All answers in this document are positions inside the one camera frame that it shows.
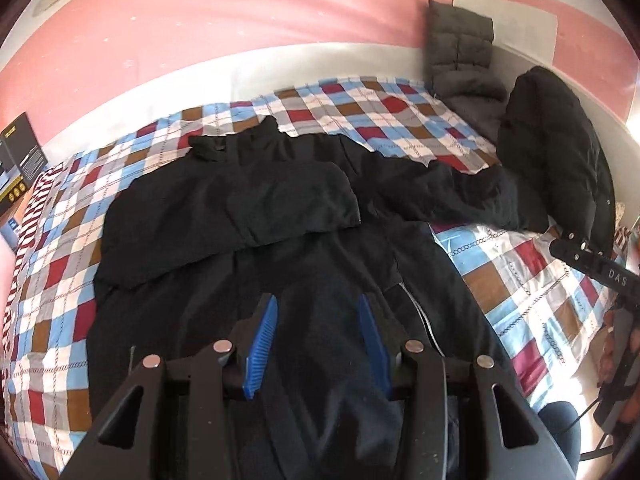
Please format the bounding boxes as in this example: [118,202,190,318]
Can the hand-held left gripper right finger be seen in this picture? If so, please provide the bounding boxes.
[357,292,576,480]

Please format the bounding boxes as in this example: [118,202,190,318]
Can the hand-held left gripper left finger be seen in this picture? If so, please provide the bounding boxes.
[60,292,279,480]

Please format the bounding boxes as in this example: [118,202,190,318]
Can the black cable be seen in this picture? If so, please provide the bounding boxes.
[562,392,617,461]

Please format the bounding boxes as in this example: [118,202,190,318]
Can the person's leg in jeans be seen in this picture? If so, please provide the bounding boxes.
[539,401,582,478]

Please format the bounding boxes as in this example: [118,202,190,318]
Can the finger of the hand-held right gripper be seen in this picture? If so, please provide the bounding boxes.
[549,232,603,276]

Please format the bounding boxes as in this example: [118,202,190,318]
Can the checked bed sheet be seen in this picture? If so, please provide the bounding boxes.
[0,76,626,476]

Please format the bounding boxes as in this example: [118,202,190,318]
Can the grey puffer jacket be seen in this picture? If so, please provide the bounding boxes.
[425,0,511,133]

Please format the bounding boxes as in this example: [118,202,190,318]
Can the person's right hand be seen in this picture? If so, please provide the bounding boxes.
[599,309,620,387]

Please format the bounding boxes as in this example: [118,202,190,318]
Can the black puffer jacket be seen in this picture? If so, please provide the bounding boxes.
[496,66,617,256]

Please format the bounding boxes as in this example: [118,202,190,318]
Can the black cardboard box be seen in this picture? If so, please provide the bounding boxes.
[0,112,49,216]

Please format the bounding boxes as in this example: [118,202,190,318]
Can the black coat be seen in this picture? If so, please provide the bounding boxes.
[87,116,551,480]

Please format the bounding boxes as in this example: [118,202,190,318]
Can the blue cardboard box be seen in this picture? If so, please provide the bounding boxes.
[0,212,23,252]

